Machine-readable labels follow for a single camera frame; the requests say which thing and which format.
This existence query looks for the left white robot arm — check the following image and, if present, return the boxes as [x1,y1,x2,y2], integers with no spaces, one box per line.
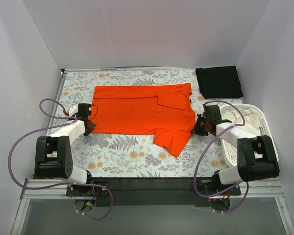
[34,103,96,184]

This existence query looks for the cream t shirt in basket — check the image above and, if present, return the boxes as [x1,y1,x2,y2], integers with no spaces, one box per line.
[220,107,263,157]

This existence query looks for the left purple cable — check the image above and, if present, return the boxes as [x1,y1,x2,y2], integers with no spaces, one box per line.
[7,98,114,220]

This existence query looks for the floral patterned table mat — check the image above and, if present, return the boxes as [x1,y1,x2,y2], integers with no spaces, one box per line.
[39,69,243,178]

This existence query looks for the orange t shirt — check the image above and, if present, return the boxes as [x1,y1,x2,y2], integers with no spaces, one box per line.
[91,83,196,157]

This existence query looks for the white perforated laundry basket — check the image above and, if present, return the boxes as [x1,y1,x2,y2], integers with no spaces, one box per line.
[220,104,274,167]

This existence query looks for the aluminium frame rail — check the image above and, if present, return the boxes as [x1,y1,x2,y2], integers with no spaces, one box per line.
[13,68,294,235]

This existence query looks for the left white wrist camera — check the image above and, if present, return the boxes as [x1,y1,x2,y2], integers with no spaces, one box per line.
[63,105,78,117]

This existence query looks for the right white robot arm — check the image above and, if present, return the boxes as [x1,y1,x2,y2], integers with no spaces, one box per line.
[192,101,280,198]

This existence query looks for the folded black t shirt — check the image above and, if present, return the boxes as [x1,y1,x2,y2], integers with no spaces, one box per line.
[196,66,244,99]

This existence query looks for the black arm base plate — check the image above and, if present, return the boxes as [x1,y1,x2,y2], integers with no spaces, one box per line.
[56,175,241,210]

